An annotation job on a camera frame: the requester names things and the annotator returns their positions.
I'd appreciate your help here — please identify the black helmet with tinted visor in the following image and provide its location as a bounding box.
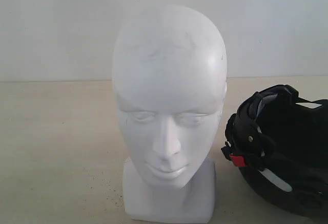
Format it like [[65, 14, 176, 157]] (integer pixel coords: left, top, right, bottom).
[[221, 85, 327, 218]]

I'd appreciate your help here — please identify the white mannequin head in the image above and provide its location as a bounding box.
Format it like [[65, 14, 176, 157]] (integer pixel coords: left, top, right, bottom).
[[112, 5, 227, 223]]

